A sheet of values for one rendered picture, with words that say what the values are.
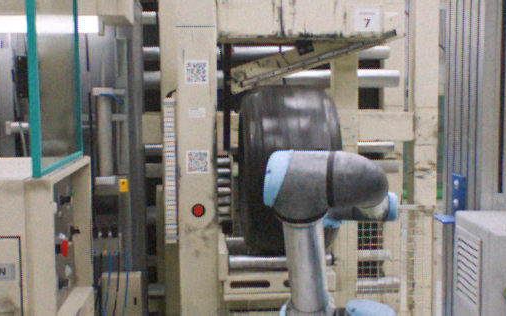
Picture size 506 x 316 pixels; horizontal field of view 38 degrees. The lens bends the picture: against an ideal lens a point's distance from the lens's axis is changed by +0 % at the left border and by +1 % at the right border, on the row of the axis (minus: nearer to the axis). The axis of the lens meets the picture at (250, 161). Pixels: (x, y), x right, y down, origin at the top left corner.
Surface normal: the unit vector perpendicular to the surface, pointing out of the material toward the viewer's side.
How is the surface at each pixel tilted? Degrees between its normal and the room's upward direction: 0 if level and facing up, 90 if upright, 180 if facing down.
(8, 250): 90
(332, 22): 90
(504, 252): 90
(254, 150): 75
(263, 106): 43
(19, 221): 90
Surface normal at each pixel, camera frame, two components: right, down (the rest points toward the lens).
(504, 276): 0.00, 0.09
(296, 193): -0.22, 0.44
